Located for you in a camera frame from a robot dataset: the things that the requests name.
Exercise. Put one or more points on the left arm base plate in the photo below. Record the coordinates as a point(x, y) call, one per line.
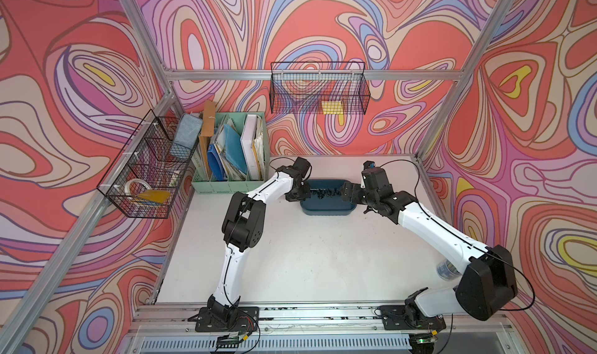
point(238, 319)

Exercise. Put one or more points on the black wire basket back wall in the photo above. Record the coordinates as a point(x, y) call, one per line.
point(299, 87)

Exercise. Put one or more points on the white binder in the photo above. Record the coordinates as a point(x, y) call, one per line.
point(253, 147)

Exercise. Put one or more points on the yellow sticky note pad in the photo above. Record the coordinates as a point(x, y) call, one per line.
point(332, 108)

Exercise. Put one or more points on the grey blue sponge pad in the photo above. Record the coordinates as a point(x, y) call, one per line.
point(186, 135)

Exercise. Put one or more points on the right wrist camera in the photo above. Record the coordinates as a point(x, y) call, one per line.
point(372, 176)

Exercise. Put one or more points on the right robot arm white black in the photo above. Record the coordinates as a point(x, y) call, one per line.
point(486, 275)

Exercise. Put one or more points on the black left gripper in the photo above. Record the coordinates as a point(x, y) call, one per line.
point(305, 185)

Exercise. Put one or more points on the blue folder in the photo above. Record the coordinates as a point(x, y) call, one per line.
point(225, 154)

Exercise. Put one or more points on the brown cardboard folder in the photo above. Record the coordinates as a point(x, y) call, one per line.
point(207, 132)

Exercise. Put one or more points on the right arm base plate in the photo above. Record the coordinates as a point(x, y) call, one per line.
point(408, 317)

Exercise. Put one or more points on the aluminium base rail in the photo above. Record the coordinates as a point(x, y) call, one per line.
point(349, 327)

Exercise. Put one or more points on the black wire basket left wall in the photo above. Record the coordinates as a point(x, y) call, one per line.
point(146, 155)

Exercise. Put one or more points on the yellow card in basket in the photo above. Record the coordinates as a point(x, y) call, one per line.
point(154, 197)

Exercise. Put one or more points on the white tape roll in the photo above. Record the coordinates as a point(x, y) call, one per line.
point(136, 186)

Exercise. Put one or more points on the green plastic file organizer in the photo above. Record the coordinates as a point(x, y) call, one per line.
point(213, 187)

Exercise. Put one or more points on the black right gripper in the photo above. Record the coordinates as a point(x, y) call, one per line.
point(354, 188)

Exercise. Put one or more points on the dark teal storage box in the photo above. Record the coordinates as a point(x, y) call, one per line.
point(326, 199)

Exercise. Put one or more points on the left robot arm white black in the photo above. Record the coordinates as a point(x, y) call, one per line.
point(243, 227)

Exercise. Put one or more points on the black wire basket wall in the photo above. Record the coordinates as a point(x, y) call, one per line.
point(299, 87)
point(146, 155)

